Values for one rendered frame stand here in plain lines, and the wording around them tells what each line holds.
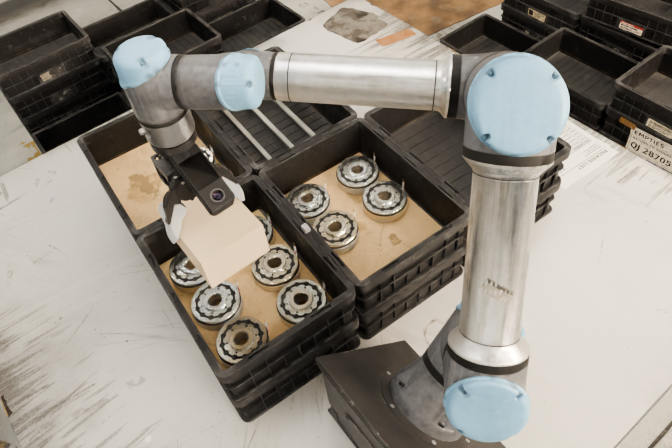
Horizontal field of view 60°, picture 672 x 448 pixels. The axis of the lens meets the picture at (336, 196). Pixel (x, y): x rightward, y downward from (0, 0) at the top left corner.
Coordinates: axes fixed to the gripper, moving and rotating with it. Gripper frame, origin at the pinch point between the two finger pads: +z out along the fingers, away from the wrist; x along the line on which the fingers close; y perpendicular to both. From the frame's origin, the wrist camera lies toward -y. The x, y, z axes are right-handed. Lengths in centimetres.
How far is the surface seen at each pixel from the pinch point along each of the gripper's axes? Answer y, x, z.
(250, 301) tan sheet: -0.5, -1.4, 26.9
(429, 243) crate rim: -19.7, -34.2, 17.2
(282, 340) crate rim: -17.7, 0.4, 17.1
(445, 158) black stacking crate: 2, -61, 27
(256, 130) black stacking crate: 44, -32, 27
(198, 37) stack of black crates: 147, -61, 60
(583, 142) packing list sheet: -11, -102, 40
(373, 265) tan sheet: -10.8, -26.6, 27.0
